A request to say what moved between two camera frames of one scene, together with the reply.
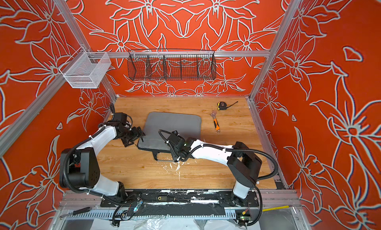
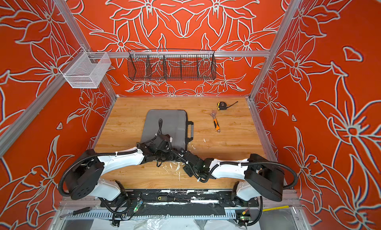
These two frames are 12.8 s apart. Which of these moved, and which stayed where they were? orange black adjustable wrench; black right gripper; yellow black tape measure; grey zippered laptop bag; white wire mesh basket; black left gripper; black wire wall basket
Moved: grey zippered laptop bag; black left gripper; black right gripper
Stayed: orange black adjustable wrench; black wire wall basket; white wire mesh basket; yellow black tape measure
